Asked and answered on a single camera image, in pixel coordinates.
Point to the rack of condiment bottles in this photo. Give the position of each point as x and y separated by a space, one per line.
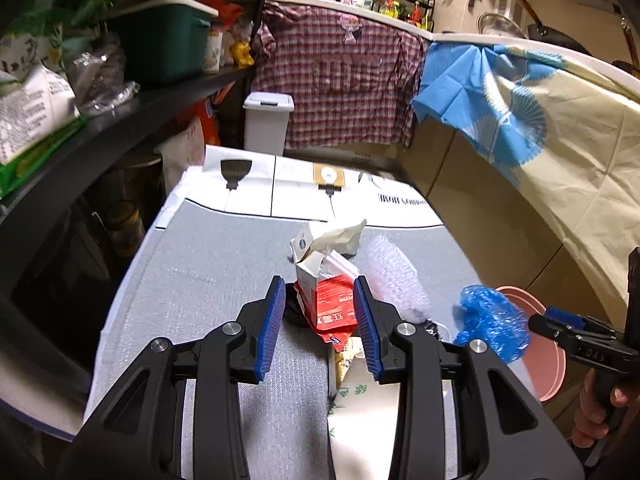
405 7

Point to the black metal shelf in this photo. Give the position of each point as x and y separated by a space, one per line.
150 106

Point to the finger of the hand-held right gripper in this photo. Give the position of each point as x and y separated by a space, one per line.
550 329
567 316

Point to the black frying pan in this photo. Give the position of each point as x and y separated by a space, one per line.
552 32

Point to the orange-red plastic bag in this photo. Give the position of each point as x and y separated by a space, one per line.
227 10

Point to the person's right hand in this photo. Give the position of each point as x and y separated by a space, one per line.
585 420

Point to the white plastic bag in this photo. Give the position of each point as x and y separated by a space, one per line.
55 7

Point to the yellow toy figure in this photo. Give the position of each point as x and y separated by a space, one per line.
241 53

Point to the orange bag with blue label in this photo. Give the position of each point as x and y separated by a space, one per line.
212 122

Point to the white paper carton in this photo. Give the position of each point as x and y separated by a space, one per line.
312 277

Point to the green storage box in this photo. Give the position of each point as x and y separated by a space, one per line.
160 45

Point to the dark glass jar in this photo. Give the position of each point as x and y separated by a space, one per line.
122 220

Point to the crumpled beige paper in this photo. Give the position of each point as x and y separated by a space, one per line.
342 237

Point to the steel pot lid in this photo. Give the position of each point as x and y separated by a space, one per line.
497 22

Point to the white lidded bin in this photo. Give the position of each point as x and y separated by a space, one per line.
267 122

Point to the blue plastic bag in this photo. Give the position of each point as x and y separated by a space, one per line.
487 322

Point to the red snack packet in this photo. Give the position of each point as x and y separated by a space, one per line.
332 310

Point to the pink plastic basin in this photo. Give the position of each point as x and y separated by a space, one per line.
542 360

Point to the green and white packets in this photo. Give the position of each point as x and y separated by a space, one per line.
30 115

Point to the red plaid shirt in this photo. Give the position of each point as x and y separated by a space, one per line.
340 90

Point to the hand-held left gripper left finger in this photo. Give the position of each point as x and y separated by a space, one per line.
267 332

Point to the yellow tissue packet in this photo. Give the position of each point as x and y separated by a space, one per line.
345 360

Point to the bubble wrap sheet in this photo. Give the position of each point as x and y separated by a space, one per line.
395 280

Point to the white green-print paper bag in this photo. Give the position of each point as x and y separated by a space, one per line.
362 420

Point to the white labelled jar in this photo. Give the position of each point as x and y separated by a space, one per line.
212 50

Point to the cream and blue cloth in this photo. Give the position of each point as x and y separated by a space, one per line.
550 130

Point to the clear plastic bag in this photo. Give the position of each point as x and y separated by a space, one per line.
100 80

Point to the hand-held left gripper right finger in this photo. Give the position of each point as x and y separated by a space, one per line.
367 332

